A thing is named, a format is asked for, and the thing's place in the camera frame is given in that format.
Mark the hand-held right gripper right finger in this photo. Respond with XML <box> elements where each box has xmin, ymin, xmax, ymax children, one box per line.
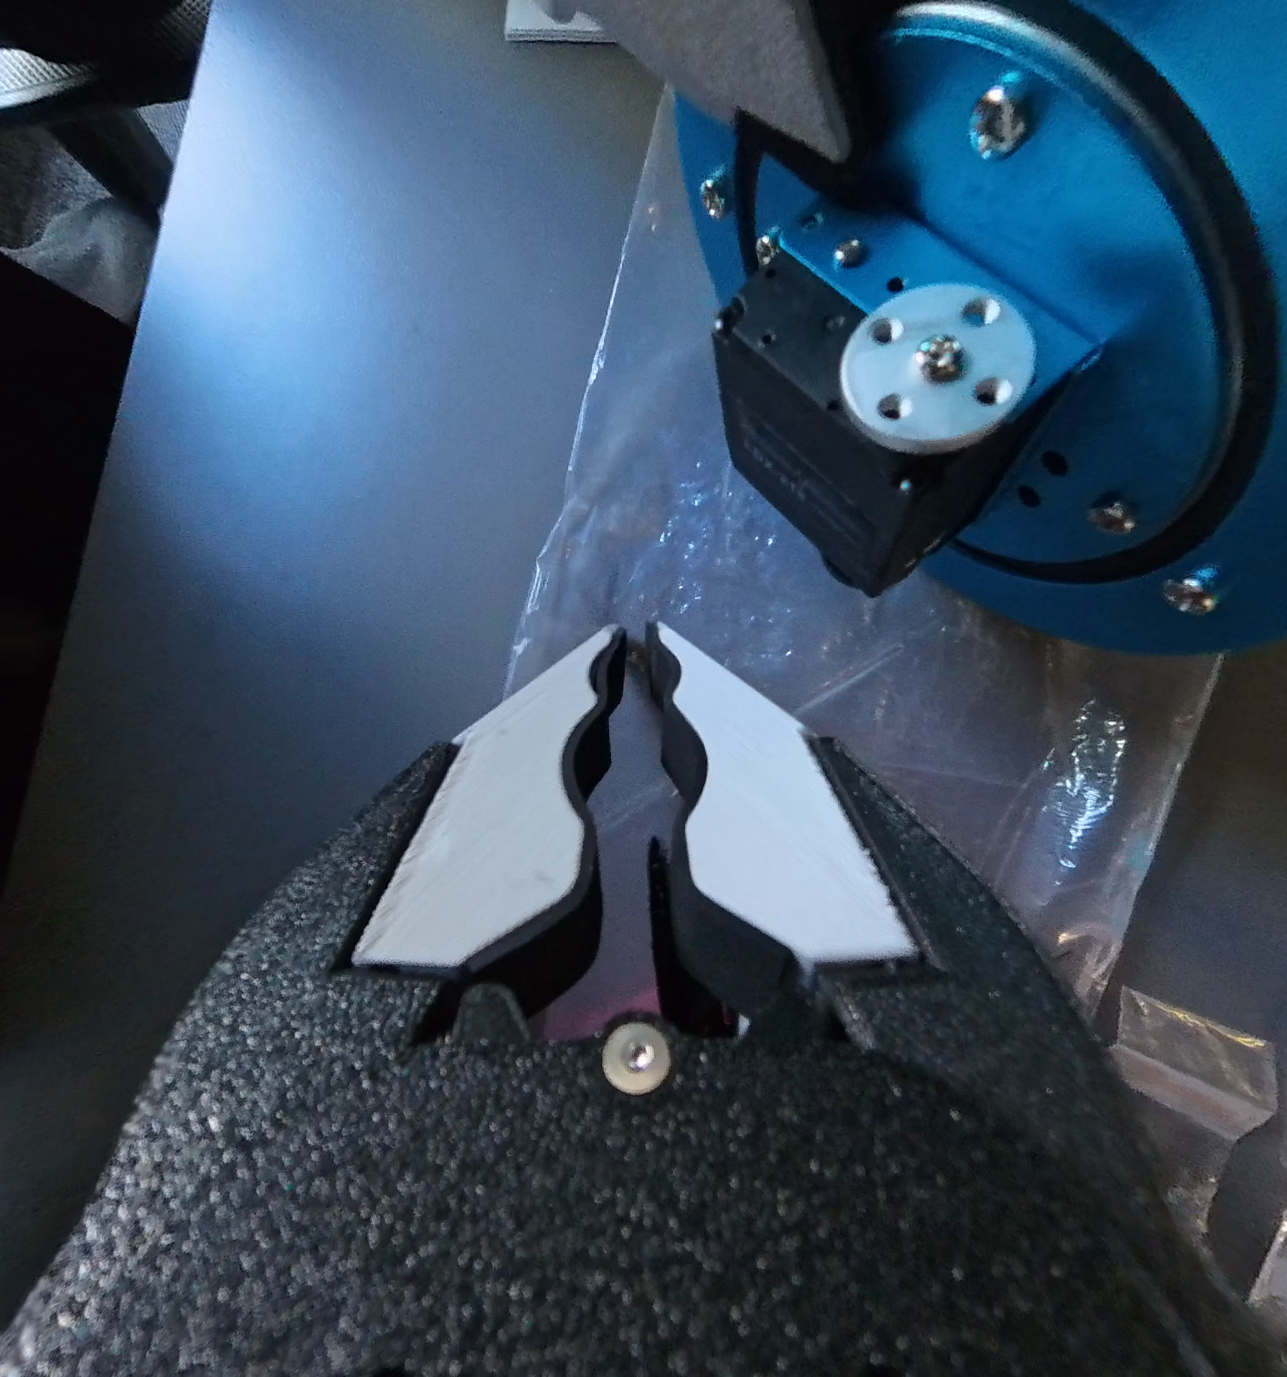
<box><xmin>646</xmin><ymin>620</ymin><xmax>919</xmax><ymax>1038</ymax></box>

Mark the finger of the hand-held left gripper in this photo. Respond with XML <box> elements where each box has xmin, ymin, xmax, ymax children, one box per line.
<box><xmin>621</xmin><ymin>0</ymin><xmax>855</xmax><ymax>165</ymax></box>

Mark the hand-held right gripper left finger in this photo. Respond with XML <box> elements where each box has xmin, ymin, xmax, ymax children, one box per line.
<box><xmin>351</xmin><ymin>626</ymin><xmax>628</xmax><ymax>1018</ymax></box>

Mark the blue robot arm base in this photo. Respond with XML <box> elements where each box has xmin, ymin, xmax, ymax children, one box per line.
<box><xmin>670</xmin><ymin>0</ymin><xmax>1287</xmax><ymax>655</ymax></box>

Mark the grey desk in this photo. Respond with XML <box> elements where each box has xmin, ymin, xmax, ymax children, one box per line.
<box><xmin>0</xmin><ymin>0</ymin><xmax>1287</xmax><ymax>1345</ymax></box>

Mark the white instruction sheet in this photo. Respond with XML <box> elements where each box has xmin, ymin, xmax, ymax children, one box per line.
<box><xmin>505</xmin><ymin>0</ymin><xmax>615</xmax><ymax>44</ymax></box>

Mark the clear plastic bag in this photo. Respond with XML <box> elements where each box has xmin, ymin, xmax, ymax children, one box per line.
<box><xmin>509</xmin><ymin>91</ymin><xmax>1226</xmax><ymax>1034</ymax></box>

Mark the pile of small screw bags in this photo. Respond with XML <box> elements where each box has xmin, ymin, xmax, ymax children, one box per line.
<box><xmin>1107</xmin><ymin>983</ymin><xmax>1287</xmax><ymax>1339</ymax></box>

